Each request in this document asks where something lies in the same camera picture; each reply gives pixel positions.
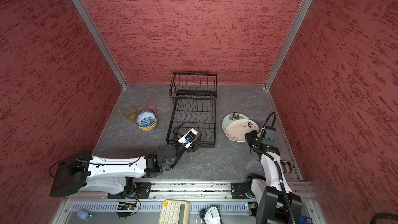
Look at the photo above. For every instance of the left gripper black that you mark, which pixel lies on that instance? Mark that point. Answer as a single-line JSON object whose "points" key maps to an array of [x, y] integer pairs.
{"points": [[176, 131]]}

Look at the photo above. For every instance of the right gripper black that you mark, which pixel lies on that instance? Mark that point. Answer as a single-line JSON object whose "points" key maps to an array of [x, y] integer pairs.
{"points": [[249, 136]]}

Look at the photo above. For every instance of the cream plate gold rim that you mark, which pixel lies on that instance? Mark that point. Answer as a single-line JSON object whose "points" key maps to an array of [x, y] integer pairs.
{"points": [[237, 129]]}

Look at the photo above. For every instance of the blue floral white bowl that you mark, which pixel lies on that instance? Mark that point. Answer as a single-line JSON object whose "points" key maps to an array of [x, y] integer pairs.
{"points": [[145, 119]]}

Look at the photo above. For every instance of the pink drinking glass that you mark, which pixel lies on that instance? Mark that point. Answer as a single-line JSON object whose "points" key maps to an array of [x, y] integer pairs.
{"points": [[148, 104]]}

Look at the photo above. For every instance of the mint green plate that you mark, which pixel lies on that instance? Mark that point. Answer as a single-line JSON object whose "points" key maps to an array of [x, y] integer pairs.
{"points": [[230, 118]]}

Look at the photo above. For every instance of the amber drinking glass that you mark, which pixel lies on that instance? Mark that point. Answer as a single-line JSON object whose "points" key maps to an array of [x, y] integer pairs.
{"points": [[130, 113]]}

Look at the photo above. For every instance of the yellow bowl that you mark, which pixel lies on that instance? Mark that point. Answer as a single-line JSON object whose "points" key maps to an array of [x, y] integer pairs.
{"points": [[149, 128]]}

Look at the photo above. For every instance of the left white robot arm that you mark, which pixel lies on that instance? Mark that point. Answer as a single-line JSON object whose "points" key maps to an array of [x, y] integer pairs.
{"points": [[84, 172]]}

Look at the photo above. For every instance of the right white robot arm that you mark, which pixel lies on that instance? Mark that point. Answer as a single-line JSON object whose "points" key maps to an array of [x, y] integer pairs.
{"points": [[276, 202]]}

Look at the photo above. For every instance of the yellow calculator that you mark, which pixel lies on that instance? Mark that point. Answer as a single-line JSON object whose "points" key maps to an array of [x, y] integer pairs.
{"points": [[174, 212]]}

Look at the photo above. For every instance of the teal alarm clock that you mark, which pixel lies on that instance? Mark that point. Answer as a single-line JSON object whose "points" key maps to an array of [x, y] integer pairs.
{"points": [[210, 215]]}

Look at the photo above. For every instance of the small grey cap object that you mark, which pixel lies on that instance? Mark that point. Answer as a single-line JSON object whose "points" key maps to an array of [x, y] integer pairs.
{"points": [[84, 215]]}

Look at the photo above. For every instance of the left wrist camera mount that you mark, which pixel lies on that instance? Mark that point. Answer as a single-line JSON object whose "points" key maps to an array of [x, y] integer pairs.
{"points": [[189, 137]]}

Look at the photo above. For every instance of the black wire dish rack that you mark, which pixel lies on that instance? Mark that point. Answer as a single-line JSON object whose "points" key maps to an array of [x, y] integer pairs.
{"points": [[194, 102]]}

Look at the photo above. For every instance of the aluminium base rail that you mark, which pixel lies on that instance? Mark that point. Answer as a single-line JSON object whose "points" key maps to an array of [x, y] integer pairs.
{"points": [[231, 197]]}

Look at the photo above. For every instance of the aluminium corner post right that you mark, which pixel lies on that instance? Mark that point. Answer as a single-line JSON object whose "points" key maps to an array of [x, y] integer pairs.
{"points": [[298, 19]]}

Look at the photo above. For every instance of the aluminium corner post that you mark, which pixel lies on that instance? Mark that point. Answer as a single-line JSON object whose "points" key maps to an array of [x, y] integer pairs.
{"points": [[84, 13], [298, 19]]}

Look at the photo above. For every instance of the aluminium corner post left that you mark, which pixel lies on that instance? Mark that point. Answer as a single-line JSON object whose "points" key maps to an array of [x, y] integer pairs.
{"points": [[84, 13]]}

